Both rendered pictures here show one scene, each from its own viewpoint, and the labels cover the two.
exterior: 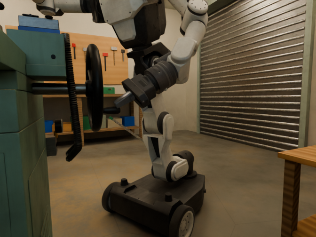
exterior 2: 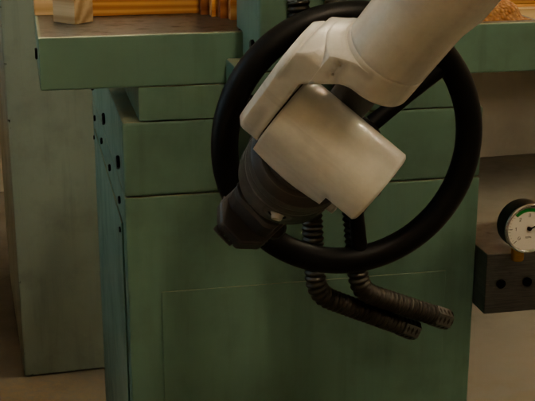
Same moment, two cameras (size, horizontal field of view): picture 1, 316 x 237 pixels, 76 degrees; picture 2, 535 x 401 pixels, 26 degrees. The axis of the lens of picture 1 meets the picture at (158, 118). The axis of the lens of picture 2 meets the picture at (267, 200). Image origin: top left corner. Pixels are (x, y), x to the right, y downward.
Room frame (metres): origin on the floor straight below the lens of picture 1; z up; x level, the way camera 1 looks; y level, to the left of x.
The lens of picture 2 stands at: (0.84, -0.94, 1.10)
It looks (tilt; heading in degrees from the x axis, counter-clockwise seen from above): 17 degrees down; 101
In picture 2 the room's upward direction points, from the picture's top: straight up
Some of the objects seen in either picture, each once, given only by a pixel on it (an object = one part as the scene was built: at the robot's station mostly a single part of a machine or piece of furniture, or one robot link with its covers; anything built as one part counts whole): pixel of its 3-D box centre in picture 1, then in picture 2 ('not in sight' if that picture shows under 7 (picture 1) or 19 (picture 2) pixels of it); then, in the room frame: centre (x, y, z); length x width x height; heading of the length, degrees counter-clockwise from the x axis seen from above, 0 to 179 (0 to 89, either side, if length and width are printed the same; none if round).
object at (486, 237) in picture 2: (41, 145); (498, 266); (0.86, 0.50, 0.58); 0.12 x 0.08 x 0.08; 113
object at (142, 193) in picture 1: (167, 181); not in sight; (1.37, -0.06, 0.19); 0.64 x 0.52 x 0.33; 143
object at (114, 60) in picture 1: (75, 58); not in sight; (3.77, 1.49, 1.50); 2.00 x 0.04 x 0.90; 116
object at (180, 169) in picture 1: (169, 168); not in sight; (1.40, -0.08, 0.28); 0.21 x 0.20 x 0.13; 143
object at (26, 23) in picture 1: (40, 28); not in sight; (0.64, 0.35, 0.99); 0.13 x 0.11 x 0.06; 23
